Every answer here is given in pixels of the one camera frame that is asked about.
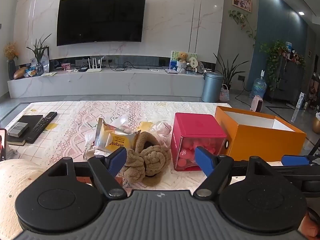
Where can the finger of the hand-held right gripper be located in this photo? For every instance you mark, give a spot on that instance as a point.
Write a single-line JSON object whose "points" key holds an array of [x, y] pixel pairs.
{"points": [[295, 172], [295, 159]]}

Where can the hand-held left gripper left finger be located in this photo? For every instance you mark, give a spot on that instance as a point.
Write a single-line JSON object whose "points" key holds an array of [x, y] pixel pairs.
{"points": [[117, 158]]}

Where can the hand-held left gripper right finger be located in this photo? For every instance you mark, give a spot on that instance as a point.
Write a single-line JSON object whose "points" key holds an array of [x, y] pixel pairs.
{"points": [[203, 160]]}

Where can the yellow silver snack packet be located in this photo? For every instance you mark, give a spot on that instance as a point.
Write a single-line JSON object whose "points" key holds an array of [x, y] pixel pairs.
{"points": [[115, 138]]}

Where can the white bag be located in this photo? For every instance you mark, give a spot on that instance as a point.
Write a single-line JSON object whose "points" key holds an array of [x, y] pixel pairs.
{"points": [[93, 152]]}

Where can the brown fluffy plush item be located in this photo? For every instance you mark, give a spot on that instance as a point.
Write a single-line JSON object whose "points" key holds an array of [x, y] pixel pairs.
{"points": [[152, 157]]}

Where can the orange cardboard box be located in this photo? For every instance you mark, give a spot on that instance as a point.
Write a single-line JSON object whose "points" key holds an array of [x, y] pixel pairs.
{"points": [[262, 140]]}

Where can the yellow cloth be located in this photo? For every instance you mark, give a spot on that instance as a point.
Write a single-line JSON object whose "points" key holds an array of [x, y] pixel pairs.
{"points": [[145, 125]]}

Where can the clear plastic bag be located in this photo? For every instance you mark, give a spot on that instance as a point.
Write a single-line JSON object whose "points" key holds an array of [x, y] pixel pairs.
{"points": [[163, 136]]}

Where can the red storage box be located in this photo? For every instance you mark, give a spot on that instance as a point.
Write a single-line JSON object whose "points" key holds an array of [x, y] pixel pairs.
{"points": [[195, 127]]}

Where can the brown round vessel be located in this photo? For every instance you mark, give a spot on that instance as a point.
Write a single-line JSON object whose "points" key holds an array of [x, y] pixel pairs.
{"points": [[317, 125]]}

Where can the tall white narrow box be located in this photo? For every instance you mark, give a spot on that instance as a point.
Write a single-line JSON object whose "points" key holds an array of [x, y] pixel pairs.
{"points": [[298, 106]]}

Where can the pink space heater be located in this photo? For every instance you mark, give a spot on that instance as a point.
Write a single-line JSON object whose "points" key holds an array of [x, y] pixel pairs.
{"points": [[257, 103]]}

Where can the pink woven basket bag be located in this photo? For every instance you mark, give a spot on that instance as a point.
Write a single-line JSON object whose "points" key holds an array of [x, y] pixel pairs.
{"points": [[224, 95]]}

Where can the blue-grey metal trash can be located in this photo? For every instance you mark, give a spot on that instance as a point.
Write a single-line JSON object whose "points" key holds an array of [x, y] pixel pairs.
{"points": [[211, 87]]}

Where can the white marble tv console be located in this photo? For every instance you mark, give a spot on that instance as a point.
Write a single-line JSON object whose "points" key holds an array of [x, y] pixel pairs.
{"points": [[112, 83]]}

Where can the dark grey cabinet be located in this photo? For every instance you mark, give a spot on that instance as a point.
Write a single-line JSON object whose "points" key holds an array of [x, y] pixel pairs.
{"points": [[290, 80]]}

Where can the blue water jug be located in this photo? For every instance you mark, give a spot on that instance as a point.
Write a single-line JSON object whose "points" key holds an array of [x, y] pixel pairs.
{"points": [[258, 87]]}

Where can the black remote control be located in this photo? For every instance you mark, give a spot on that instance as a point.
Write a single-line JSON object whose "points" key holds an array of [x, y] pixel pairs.
{"points": [[41, 127]]}

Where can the long-leaf potted floor plant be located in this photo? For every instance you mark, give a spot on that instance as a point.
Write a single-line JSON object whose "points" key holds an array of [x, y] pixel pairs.
{"points": [[228, 72]]}

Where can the white wifi router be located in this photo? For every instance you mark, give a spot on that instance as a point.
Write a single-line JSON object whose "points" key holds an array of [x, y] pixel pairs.
{"points": [[94, 69]]}

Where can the black book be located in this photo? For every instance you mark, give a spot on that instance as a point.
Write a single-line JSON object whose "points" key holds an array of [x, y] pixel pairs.
{"points": [[31, 119]]}

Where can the round fan-shaped ornament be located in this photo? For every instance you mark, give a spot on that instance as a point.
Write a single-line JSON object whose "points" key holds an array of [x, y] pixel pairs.
{"points": [[193, 63]]}

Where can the dotted cream cushion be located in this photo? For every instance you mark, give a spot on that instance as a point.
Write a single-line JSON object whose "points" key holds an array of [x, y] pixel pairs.
{"points": [[17, 180]]}

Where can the colourful picture card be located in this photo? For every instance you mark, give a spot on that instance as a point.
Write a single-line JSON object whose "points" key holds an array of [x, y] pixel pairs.
{"points": [[173, 61]]}

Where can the small grey box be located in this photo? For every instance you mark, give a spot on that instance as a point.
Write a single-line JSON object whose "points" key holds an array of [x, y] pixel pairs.
{"points": [[18, 128]]}

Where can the trailing green potted plant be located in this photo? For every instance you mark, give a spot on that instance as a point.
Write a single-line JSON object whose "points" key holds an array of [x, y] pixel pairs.
{"points": [[273, 57]]}

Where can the small teddy bear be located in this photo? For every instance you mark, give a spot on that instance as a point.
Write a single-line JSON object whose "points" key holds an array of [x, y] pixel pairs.
{"points": [[182, 57]]}

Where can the smartphone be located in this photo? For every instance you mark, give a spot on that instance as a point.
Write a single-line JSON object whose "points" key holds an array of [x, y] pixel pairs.
{"points": [[2, 145]]}

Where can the snack bags on console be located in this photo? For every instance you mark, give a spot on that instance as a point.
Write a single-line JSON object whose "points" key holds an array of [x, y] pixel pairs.
{"points": [[31, 72]]}

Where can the brown bread-shaped object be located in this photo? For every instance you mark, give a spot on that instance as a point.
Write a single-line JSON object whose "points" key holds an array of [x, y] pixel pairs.
{"points": [[20, 73]]}

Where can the green plant in glass vase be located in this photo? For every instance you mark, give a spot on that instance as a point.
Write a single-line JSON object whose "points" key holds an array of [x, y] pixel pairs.
{"points": [[39, 52]]}

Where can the yellow dried flowers in vase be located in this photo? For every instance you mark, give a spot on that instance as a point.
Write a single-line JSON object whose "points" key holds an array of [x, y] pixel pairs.
{"points": [[11, 51]]}

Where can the small pink photo frame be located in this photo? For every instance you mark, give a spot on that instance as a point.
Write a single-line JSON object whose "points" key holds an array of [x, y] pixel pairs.
{"points": [[66, 66]]}

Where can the wall-mounted black television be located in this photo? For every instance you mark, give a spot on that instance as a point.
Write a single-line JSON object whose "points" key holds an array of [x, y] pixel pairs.
{"points": [[100, 18]]}

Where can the wall climbing vine plant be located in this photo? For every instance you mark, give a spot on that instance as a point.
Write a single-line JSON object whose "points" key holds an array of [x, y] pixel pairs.
{"points": [[240, 17]]}

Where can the framed wall picture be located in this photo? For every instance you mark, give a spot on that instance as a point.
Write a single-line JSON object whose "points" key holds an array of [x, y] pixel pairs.
{"points": [[242, 1]]}

